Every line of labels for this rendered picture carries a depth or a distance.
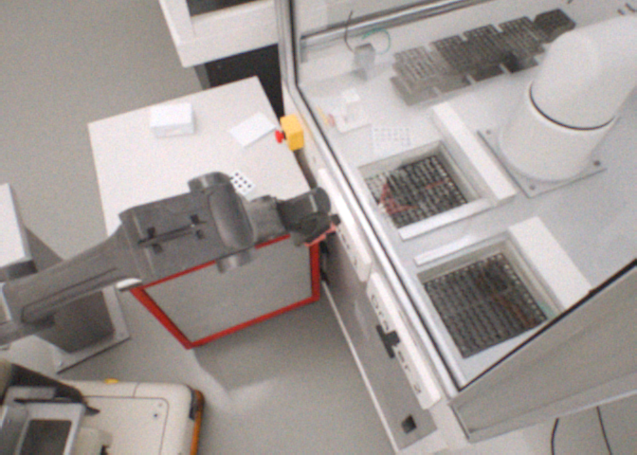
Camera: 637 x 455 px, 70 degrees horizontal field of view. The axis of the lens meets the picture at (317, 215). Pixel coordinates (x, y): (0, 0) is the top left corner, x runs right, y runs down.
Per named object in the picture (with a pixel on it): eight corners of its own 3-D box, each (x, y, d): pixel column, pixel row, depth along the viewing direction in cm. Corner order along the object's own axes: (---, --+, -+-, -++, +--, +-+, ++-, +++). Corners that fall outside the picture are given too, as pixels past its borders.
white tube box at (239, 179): (224, 218, 129) (221, 211, 126) (207, 200, 132) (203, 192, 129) (258, 192, 134) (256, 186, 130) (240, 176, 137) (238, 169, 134)
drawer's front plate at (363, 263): (361, 282, 112) (365, 263, 103) (318, 192, 126) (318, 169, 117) (368, 280, 113) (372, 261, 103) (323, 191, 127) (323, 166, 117)
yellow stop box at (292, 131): (287, 153, 131) (286, 136, 125) (280, 135, 135) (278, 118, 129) (304, 147, 132) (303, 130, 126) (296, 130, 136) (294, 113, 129)
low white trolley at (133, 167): (190, 359, 184) (117, 288, 119) (159, 235, 214) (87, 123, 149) (323, 308, 194) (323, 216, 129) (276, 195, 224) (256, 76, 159)
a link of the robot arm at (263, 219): (173, 184, 49) (208, 278, 49) (223, 166, 49) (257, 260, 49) (245, 200, 92) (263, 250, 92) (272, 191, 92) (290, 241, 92)
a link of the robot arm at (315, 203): (245, 201, 89) (261, 243, 89) (293, 181, 83) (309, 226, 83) (278, 194, 99) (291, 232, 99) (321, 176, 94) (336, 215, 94)
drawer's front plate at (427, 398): (423, 409, 97) (433, 401, 88) (365, 291, 111) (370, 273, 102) (430, 407, 98) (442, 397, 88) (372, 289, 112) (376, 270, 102)
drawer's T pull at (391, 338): (390, 359, 95) (391, 357, 94) (374, 327, 98) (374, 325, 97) (405, 353, 96) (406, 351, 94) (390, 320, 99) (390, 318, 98)
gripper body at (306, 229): (334, 223, 101) (316, 215, 95) (300, 248, 104) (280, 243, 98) (322, 200, 104) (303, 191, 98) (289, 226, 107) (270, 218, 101)
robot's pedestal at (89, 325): (57, 373, 182) (-92, 308, 116) (43, 309, 195) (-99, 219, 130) (131, 337, 189) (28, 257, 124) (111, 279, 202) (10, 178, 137)
